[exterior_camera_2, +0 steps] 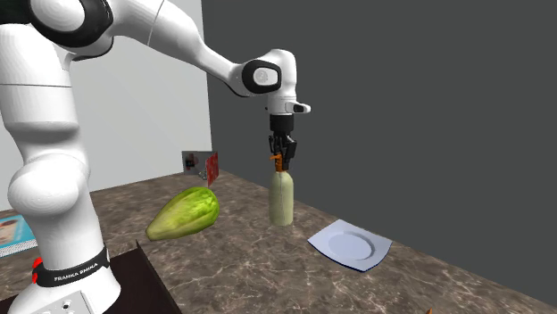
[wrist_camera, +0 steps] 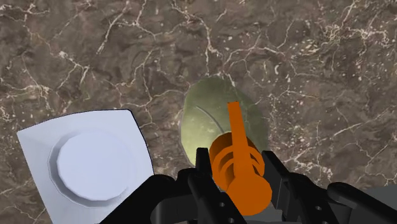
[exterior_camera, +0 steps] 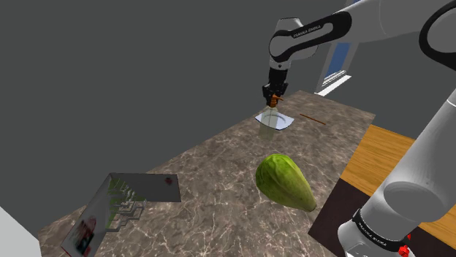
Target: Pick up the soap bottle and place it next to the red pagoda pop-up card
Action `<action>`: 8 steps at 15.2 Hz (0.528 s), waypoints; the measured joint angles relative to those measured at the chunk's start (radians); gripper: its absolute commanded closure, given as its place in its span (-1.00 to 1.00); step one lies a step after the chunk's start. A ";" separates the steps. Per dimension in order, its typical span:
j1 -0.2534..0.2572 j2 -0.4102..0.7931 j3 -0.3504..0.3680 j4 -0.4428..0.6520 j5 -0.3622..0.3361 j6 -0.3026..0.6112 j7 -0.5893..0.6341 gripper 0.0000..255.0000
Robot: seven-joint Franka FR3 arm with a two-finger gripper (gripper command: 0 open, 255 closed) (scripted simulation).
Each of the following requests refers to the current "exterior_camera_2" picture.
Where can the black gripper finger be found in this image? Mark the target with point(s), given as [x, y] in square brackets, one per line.
[287, 158]

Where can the pale green bottle orange cap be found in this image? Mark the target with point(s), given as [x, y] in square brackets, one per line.
[281, 198]

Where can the grey box with red panel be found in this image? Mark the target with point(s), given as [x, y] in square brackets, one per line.
[199, 165]

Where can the pale blue square plate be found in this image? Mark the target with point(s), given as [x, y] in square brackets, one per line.
[350, 245]

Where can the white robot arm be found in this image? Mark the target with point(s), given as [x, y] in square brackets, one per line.
[48, 130]

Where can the blue picture book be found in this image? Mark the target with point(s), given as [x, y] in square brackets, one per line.
[13, 232]

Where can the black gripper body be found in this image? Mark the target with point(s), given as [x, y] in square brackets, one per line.
[281, 125]

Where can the green elongated melon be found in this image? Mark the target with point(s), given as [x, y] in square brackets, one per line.
[185, 214]

